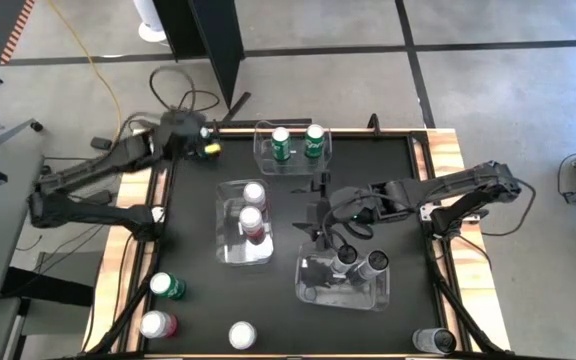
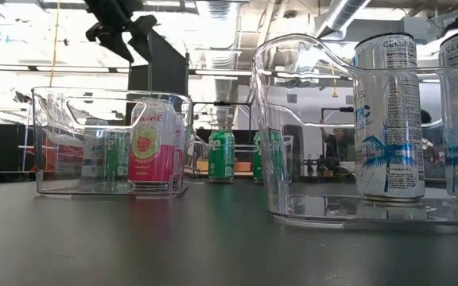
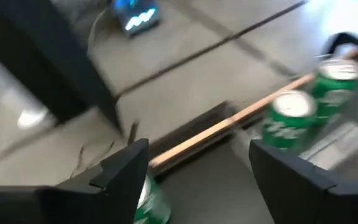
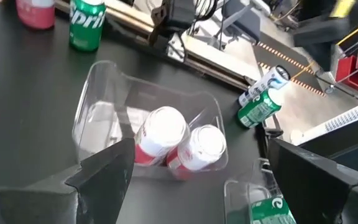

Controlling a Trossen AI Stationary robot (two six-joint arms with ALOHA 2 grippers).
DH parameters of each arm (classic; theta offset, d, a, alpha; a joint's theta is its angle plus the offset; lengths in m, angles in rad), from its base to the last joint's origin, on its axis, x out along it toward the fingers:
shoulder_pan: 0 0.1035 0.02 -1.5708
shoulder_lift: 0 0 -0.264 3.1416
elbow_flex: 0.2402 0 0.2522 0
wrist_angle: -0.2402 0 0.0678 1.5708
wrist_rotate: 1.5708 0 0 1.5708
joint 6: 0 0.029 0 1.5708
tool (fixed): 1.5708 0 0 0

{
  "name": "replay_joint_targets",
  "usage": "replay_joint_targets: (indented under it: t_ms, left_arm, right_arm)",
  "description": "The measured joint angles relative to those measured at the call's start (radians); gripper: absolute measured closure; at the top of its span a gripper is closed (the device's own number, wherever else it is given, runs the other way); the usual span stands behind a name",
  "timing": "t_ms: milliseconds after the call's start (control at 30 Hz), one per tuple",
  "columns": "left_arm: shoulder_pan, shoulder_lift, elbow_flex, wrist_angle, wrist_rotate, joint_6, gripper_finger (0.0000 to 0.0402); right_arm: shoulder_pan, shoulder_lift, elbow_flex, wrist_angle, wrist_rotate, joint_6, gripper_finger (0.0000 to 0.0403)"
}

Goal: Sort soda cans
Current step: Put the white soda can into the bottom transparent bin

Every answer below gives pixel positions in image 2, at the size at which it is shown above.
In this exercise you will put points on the clear plastic storage bin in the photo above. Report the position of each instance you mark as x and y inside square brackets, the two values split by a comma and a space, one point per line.
[54, 119]
[201, 159]
[312, 208]

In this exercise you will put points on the green Sprite soda can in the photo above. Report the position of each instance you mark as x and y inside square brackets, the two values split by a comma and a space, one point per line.
[221, 155]
[116, 153]
[266, 155]

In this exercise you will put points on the black standing panel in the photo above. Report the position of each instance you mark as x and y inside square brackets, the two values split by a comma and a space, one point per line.
[169, 75]

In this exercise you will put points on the person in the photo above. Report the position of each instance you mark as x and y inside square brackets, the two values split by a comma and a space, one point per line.
[427, 131]
[334, 145]

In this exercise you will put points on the black metal frame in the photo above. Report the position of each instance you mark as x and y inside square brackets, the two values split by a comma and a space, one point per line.
[221, 103]

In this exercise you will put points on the red storage shelving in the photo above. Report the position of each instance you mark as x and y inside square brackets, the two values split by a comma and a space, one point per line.
[68, 153]

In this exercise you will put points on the silver ventilation duct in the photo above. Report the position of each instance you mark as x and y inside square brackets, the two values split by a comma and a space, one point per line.
[223, 43]
[344, 16]

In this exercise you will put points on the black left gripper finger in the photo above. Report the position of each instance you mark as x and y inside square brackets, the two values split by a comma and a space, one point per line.
[109, 39]
[143, 33]

